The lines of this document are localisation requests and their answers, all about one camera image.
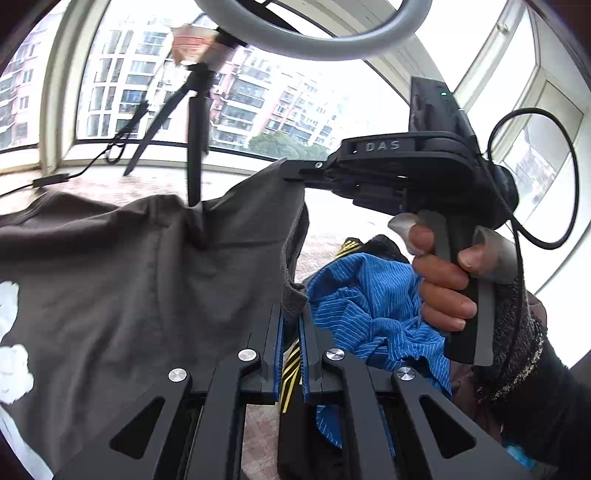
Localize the black cable inline remote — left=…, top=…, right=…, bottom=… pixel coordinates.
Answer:
left=31, top=173, right=70, bottom=188

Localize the ring light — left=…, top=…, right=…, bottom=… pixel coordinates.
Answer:
left=193, top=0, right=433, bottom=62

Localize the light blue fleece garment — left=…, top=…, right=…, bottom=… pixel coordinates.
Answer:
left=504, top=444, right=536, bottom=471

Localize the black tripod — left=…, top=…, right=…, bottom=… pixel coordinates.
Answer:
left=123, top=62, right=214, bottom=207

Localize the right hand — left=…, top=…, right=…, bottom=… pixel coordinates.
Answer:
left=386, top=209, right=551, bottom=402

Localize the black yellow striped garment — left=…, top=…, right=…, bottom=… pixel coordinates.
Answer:
left=277, top=235, right=416, bottom=479

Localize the right forearm black sleeve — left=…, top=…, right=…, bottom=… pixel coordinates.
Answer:
left=469, top=338, right=591, bottom=480

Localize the blue striped garment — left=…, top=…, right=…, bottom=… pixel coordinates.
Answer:
left=303, top=251, right=454, bottom=451

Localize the dark grey daisy hoodie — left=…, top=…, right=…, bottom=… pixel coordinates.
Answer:
left=1, top=163, right=308, bottom=479

